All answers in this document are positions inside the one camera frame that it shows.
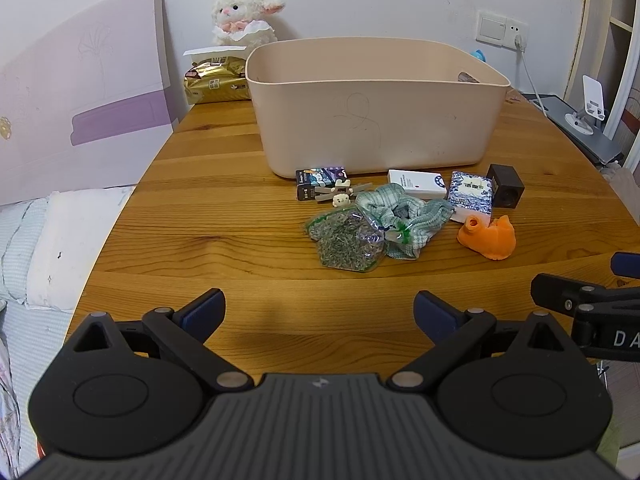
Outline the white pillow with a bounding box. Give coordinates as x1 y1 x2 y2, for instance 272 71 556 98
27 187 136 314

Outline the hair clip with bear charms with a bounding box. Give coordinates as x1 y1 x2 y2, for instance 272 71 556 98
315 178 374 209

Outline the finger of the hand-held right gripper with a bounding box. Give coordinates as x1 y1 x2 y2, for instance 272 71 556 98
530 272 640 314
610 252 640 277

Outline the white box with red dot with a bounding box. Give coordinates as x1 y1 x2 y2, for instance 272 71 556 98
387 169 448 200

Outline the white phone stand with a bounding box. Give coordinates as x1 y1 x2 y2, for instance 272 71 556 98
564 74 607 135

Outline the white wall switch socket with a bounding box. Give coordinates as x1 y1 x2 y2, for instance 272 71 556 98
475 8 530 51

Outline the grey laptop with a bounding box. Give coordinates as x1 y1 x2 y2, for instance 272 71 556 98
529 94 626 165

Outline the gold tissue pack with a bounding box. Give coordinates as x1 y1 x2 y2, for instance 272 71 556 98
183 58 252 106

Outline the beige plastic bin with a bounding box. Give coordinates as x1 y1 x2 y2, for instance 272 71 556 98
245 36 511 179

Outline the light blue blanket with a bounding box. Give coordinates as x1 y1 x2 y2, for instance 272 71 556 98
0 197 51 307

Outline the dark purple card box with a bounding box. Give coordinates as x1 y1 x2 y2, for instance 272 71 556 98
295 166 347 202

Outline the green checkered cloth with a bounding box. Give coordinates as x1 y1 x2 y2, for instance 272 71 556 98
355 183 456 260

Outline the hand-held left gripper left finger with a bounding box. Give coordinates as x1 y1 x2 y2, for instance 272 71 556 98
64 288 254 394

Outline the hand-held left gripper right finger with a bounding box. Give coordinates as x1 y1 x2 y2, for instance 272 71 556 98
389 289 577 393

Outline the clear bag of dried herbs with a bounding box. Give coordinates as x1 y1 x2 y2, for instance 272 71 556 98
306 207 389 272

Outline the orange cat figure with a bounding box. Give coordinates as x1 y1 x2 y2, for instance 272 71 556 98
457 214 517 261

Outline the white shelf unit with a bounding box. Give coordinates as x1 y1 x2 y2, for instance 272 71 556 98
564 0 640 142

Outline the black cube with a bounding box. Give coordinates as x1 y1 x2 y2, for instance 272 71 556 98
486 163 526 210

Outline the white purple cardboard box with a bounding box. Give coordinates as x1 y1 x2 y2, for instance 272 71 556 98
0 0 181 206

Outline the white plug with cable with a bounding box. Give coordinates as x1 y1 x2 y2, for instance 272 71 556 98
513 34 549 112

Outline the blue patterned white box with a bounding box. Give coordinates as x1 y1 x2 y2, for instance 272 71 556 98
446 170 494 224

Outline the white plush sheep toy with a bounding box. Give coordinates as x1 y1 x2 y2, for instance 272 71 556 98
211 0 286 47

